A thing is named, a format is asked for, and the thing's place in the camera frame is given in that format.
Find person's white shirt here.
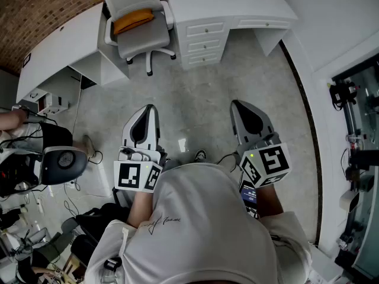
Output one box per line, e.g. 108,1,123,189
84,162,313,284

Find wide white desk drawer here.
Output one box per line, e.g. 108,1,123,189
236,18,293,29

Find long white desk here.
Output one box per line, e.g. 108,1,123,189
16,1,131,104

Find person's right forearm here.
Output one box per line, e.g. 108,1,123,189
255,184,285,219

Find person's left forearm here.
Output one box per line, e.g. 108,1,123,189
127,188,155,229

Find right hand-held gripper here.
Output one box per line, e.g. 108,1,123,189
230,100,293,189

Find black hanging bag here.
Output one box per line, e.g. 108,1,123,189
329,81,358,111

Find black device cable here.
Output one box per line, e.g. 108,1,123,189
217,153,238,166

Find white box device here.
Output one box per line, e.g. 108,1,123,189
339,189,361,212

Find dark framed glass window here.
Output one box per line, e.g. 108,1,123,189
331,54,379,277

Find white desk with drawers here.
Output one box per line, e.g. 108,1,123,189
163,0,299,70

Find person's grey trousers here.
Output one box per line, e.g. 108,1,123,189
162,157,184,172

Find white office chair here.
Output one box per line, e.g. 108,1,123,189
101,0,177,76

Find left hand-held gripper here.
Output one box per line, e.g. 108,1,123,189
113,104,165,193

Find white drawer pedestal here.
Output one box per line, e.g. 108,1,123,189
22,88,70,117

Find black backpack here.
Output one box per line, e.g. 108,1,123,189
60,202,131,277

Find small white desk drawer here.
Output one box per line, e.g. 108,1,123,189
185,21,228,38
187,38,225,54
187,53,223,67

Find black shirt clip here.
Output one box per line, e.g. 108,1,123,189
103,257,123,272

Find black screen device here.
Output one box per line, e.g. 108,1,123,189
239,180,259,216

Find orange cushion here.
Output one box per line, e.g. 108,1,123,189
113,8,155,36

